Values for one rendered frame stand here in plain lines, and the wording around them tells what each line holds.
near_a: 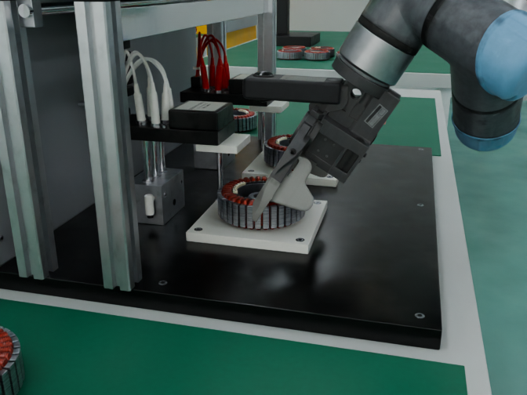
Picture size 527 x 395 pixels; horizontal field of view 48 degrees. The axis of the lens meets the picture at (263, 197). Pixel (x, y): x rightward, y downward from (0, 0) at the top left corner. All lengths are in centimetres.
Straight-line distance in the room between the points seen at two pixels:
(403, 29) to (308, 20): 547
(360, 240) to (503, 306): 155
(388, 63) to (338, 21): 541
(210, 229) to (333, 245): 15
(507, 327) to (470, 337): 152
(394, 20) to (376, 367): 34
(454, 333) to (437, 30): 30
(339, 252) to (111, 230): 26
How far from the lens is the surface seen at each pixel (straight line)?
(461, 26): 61
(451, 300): 66
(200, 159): 98
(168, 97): 75
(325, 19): 607
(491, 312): 219
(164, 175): 79
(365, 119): 68
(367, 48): 65
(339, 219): 78
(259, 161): 99
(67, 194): 81
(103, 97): 55
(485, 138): 73
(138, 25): 62
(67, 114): 80
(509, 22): 60
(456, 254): 77
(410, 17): 64
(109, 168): 57
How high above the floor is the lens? 107
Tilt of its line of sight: 20 degrees down
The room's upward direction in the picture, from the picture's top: straight up
